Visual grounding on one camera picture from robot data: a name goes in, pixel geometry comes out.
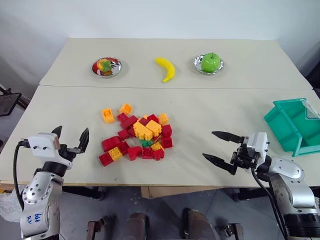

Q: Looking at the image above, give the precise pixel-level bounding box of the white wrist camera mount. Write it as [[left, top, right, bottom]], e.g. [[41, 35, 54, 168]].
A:
[[26, 133, 61, 158], [245, 131, 270, 166]]

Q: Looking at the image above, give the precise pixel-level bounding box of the red orange toy fruit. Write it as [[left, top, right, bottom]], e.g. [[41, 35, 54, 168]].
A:
[[96, 58, 113, 75]]

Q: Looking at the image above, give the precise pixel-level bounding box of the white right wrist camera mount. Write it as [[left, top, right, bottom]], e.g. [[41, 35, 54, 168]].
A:
[[245, 131, 270, 166]]

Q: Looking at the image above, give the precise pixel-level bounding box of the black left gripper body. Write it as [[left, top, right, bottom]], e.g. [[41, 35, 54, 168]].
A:
[[57, 143, 80, 162]]

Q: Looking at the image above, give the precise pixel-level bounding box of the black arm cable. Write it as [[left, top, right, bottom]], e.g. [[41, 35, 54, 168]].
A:
[[13, 139, 31, 211], [250, 166, 290, 240]]

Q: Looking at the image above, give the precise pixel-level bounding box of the clear bin label plate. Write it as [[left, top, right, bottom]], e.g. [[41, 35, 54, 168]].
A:
[[301, 100, 320, 121]]

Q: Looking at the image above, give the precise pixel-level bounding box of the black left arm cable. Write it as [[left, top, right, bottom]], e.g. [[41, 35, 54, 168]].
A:
[[13, 139, 31, 211]]

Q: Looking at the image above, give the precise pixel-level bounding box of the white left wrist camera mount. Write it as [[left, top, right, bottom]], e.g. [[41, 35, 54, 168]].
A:
[[26, 133, 61, 158]]

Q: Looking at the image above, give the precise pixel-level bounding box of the yellow toy banana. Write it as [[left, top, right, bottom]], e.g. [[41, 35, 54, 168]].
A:
[[154, 57, 176, 84]]

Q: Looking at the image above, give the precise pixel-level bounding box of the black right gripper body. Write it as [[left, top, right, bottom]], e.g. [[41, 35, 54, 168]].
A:
[[231, 136, 254, 174]]

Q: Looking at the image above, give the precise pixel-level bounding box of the silver round plate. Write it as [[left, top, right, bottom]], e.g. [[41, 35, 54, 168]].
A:
[[90, 57, 123, 78], [192, 53, 225, 75]]

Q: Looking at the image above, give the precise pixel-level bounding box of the clear plastic wrap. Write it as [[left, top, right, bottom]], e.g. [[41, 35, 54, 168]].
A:
[[0, 191, 22, 222]]

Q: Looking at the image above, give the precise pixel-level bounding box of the dark rounded shape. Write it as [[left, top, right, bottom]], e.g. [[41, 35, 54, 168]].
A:
[[125, 211, 151, 240], [181, 207, 214, 240]]

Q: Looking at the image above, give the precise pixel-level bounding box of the green toy apple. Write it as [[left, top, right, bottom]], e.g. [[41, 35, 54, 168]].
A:
[[201, 52, 222, 73]]

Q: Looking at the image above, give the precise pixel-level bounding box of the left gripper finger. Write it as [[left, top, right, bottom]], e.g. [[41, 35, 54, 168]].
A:
[[51, 125, 63, 139], [74, 127, 90, 155]]

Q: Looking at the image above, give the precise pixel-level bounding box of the teal plastic bin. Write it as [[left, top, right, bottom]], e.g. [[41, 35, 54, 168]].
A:
[[264, 97, 320, 158]]

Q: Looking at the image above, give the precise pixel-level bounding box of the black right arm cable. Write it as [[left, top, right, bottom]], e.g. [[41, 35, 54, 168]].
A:
[[250, 166, 290, 240]]

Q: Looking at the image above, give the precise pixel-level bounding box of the black metal stand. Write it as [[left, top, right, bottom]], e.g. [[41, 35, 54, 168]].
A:
[[0, 84, 23, 118]]

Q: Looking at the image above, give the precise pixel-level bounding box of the brown cardboard piece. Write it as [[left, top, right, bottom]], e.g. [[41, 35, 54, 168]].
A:
[[140, 186, 221, 200]]

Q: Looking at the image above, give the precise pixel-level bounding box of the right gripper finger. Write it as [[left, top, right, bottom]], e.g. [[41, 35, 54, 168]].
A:
[[202, 152, 238, 176], [211, 130, 245, 145]]

